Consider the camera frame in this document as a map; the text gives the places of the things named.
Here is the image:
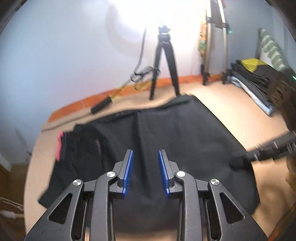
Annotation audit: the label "black pants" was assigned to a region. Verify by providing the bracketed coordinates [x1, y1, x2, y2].
[39, 95, 259, 232]

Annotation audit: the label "black mesh folded garment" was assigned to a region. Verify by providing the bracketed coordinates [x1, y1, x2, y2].
[230, 67, 278, 102]

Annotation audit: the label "black yellow folded garment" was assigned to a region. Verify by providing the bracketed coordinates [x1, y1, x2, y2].
[231, 58, 279, 94]

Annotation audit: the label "light blue folded garment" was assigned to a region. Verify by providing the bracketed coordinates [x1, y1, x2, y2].
[227, 76, 273, 116]

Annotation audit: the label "green white patterned pillow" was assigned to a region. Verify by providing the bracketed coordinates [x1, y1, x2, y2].
[257, 28, 290, 71]

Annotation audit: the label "colourful scarf on tripod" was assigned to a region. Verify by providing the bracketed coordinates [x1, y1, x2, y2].
[197, 9, 233, 58]

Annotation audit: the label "tall grey tripod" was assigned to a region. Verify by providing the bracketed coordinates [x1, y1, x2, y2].
[200, 1, 228, 85]

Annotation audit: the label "small black tripod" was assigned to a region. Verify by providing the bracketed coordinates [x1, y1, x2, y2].
[149, 26, 182, 100]

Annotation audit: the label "black power cable with switch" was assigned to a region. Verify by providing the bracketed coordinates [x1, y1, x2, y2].
[41, 29, 160, 133]

